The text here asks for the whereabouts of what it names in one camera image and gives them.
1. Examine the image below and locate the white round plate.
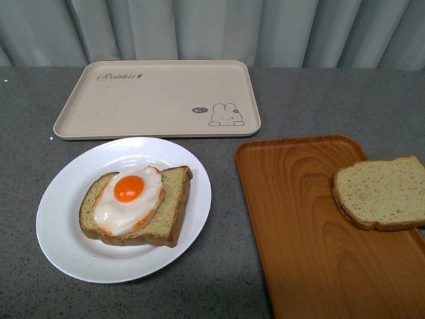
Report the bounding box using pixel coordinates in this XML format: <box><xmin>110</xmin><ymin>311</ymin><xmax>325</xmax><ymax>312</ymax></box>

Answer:
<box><xmin>36</xmin><ymin>137</ymin><xmax>211</xmax><ymax>284</ymax></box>

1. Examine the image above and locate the bread slice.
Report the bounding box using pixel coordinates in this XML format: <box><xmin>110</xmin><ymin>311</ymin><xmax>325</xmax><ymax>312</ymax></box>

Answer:
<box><xmin>333</xmin><ymin>154</ymin><xmax>424</xmax><ymax>231</ymax></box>
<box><xmin>79</xmin><ymin>165</ymin><xmax>193</xmax><ymax>247</ymax></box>

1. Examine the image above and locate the fried egg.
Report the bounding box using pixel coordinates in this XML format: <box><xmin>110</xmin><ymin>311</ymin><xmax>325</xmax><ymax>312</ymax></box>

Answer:
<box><xmin>93</xmin><ymin>166</ymin><xmax>164</xmax><ymax>237</ymax></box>

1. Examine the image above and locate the beige rabbit serving tray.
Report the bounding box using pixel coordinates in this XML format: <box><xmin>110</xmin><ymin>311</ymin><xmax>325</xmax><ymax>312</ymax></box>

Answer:
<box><xmin>53</xmin><ymin>60</ymin><xmax>261</xmax><ymax>140</ymax></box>

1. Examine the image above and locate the brown wooden tray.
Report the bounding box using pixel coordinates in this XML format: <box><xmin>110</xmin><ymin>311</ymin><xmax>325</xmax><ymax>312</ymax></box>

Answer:
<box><xmin>236</xmin><ymin>136</ymin><xmax>424</xmax><ymax>318</ymax></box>

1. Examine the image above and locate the grey-white curtain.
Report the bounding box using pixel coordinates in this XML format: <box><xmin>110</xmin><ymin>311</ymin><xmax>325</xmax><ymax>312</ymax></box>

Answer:
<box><xmin>1</xmin><ymin>1</ymin><xmax>424</xmax><ymax>70</ymax></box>

